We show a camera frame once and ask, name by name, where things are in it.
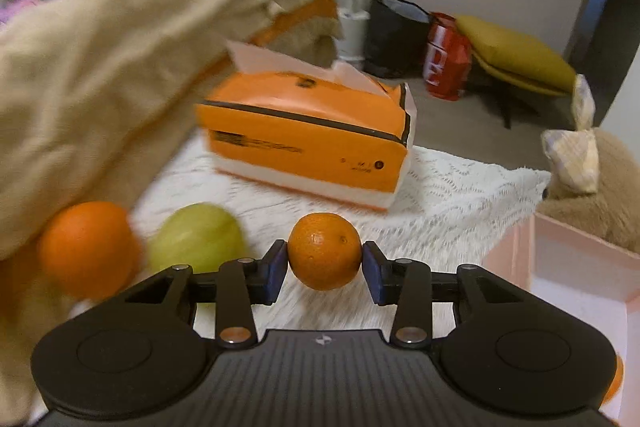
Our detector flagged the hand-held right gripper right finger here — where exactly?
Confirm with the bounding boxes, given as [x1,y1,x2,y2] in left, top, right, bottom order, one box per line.
[362,240,526,349]

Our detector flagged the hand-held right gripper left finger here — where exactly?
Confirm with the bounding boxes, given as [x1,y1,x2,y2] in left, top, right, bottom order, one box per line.
[122,238,290,349]

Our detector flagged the small mandarin orange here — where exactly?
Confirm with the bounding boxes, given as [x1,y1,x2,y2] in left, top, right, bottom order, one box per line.
[287,211,362,292]

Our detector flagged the green pear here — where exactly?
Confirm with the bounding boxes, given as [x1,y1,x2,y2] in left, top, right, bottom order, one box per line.
[147,202,246,276]

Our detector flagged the large orange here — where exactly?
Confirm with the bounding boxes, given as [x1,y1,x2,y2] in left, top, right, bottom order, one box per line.
[37,200,144,301]

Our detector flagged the pink cardboard box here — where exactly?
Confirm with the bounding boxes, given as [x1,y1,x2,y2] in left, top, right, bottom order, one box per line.
[481,212,640,427]

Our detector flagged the mandarin orange with stem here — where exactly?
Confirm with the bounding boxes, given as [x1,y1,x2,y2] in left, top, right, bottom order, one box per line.
[599,351,626,406]

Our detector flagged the white lace cloth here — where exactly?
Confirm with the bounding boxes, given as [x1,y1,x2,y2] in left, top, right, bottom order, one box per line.
[129,127,552,344]

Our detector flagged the orange tissue pack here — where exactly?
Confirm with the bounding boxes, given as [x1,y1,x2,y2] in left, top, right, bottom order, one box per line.
[194,39,419,212]

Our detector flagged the red shopping bag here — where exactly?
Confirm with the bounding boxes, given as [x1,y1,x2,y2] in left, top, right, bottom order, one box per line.
[423,11,474,102]

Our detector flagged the black bag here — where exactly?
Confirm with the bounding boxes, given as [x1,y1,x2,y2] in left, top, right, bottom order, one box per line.
[362,0,434,80]

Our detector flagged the white cylinder base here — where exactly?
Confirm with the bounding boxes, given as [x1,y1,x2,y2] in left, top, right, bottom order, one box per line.
[337,6,372,62]

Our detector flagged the brown plush toy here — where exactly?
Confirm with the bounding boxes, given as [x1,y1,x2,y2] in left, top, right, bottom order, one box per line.
[537,74,640,254]

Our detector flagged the beige fleece blanket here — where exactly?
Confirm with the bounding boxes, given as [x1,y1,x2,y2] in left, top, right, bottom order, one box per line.
[0,0,347,427]

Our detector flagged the dark door frame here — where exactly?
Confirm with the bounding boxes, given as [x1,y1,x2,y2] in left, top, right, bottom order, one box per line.
[564,0,640,128]

